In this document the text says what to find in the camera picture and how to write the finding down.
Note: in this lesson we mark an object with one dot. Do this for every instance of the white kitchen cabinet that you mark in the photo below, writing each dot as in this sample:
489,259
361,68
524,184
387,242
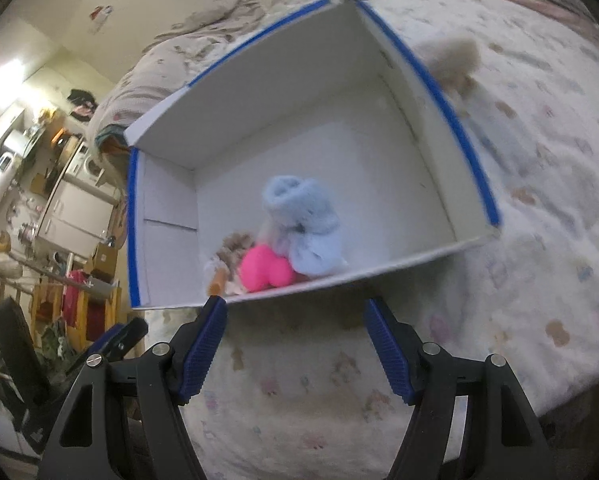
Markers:
74,215

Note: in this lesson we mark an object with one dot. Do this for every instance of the blue and white cardboard box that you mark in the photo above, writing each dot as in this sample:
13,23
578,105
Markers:
329,160

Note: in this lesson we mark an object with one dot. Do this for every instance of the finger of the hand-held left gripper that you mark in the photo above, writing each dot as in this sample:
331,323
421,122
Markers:
124,342

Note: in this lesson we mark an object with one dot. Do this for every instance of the small cardboard carton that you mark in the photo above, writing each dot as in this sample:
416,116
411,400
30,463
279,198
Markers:
104,259

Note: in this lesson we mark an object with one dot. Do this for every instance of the yellow wooden rack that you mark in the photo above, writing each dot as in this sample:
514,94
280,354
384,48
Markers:
43,305

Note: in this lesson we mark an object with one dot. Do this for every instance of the pink socks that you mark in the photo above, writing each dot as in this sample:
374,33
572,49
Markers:
262,270

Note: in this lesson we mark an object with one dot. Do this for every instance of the white washing machine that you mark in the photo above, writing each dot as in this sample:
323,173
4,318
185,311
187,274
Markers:
92,165

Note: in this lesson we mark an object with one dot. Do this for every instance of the red cloth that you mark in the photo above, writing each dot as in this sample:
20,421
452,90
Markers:
89,310

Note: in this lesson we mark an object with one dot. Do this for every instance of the grey patterned quilt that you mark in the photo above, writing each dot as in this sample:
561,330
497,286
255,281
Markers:
154,75

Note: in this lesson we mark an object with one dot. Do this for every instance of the hanging clothes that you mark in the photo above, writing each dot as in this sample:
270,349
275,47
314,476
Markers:
79,102

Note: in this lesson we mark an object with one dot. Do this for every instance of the light blue fluffy socks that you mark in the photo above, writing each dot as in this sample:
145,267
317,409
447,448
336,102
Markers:
309,240

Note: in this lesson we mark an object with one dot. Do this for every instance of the bed with printed sheet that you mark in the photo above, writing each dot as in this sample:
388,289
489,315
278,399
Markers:
529,210

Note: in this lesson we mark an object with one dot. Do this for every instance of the beige fluffy sock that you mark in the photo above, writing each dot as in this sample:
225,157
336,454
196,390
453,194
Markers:
454,57

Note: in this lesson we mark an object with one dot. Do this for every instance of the black chair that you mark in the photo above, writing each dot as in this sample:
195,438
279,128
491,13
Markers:
17,350

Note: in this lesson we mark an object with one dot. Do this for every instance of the wall sticker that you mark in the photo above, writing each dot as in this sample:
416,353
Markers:
101,13

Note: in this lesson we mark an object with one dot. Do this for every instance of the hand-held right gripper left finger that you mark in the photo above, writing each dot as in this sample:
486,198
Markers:
202,355

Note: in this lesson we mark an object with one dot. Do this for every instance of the cream plush toy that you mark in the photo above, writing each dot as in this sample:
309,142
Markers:
229,255

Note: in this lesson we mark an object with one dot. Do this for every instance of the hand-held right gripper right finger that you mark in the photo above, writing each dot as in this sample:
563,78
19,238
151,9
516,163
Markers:
387,350

